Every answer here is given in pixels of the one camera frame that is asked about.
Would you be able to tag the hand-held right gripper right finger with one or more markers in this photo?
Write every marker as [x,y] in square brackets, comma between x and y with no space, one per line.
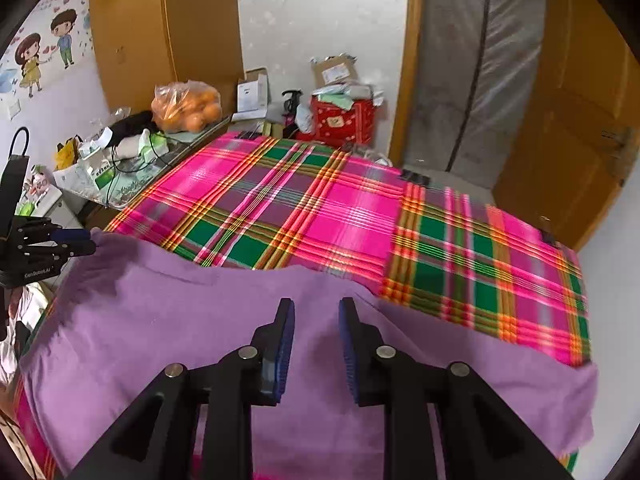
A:
[350,355]

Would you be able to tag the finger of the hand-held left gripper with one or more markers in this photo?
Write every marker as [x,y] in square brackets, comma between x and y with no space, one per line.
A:
[75,235]
[80,249]

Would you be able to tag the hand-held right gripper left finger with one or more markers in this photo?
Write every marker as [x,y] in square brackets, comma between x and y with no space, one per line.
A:
[277,355]

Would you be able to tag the purple fleece garment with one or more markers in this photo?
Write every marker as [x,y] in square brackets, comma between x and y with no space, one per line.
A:
[200,320]

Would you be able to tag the yellow bag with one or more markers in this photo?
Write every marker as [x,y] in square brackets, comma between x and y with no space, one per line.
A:
[67,155]

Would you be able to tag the green white medicine box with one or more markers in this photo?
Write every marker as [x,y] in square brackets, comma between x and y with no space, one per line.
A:
[105,176]

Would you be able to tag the folding table with leaf print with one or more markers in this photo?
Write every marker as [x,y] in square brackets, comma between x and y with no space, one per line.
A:
[135,185]

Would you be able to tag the white paper carton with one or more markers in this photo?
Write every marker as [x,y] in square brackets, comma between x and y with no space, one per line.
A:
[95,145]

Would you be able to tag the beige folded cloth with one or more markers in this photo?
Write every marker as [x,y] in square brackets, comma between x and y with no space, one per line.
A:
[130,147]

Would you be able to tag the green white tissue pack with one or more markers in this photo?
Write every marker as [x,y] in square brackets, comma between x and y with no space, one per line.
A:
[152,147]

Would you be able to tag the black cloth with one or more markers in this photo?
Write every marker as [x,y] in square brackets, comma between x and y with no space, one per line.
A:
[130,125]

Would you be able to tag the pink green plaid tablecloth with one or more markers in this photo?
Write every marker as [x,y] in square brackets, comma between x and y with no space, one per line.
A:
[350,210]

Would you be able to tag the plastic bag of oranges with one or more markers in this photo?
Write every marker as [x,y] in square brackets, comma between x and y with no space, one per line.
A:
[187,107]

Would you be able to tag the black binder clip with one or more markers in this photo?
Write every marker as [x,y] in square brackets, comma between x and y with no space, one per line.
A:
[415,177]
[547,237]

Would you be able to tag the wooden wardrobe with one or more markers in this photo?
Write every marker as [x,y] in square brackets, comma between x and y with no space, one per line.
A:
[165,35]

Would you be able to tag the white carton box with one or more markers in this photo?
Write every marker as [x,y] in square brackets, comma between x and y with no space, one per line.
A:
[252,90]

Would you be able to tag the red gift box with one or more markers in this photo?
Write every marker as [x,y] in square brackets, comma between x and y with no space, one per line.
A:
[342,122]

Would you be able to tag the white plastic bag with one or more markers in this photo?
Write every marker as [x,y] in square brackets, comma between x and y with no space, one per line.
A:
[303,117]

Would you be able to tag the pile of grey parcels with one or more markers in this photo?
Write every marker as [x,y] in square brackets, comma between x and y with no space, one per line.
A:
[350,92]

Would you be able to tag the brown cardboard parcel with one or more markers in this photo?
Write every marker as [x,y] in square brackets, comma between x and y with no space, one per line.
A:
[335,72]

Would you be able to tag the wooden door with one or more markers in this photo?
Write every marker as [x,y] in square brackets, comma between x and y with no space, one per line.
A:
[565,135]

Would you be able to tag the clear plastic door curtain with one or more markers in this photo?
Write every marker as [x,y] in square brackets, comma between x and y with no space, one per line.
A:
[475,60]

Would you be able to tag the cartoon children wall sticker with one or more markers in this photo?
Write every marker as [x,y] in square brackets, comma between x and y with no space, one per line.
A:
[32,60]

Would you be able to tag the wooden door frame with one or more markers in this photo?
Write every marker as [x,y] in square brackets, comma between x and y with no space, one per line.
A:
[406,60]

